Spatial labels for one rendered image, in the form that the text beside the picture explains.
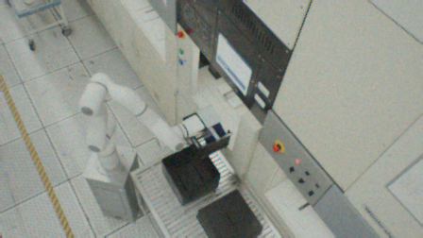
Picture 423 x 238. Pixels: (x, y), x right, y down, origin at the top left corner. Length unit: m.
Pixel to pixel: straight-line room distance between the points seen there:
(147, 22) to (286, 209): 1.84
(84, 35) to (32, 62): 0.62
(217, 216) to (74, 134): 1.82
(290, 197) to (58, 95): 2.49
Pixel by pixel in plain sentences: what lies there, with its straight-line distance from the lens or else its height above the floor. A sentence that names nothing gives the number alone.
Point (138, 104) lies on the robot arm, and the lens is 1.79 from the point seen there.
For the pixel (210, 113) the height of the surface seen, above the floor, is 1.27.
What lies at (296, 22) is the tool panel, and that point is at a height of 2.08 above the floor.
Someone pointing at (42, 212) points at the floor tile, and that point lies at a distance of 3.34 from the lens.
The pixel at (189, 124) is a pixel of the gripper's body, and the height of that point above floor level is 1.28.
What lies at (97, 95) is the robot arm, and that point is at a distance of 1.82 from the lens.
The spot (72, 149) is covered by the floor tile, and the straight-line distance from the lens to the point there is 3.52.
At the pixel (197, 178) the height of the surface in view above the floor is 0.77.
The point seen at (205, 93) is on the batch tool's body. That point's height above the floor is 0.87.
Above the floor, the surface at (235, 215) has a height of 0.86.
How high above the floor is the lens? 2.98
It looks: 57 degrees down
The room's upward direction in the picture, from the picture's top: 7 degrees clockwise
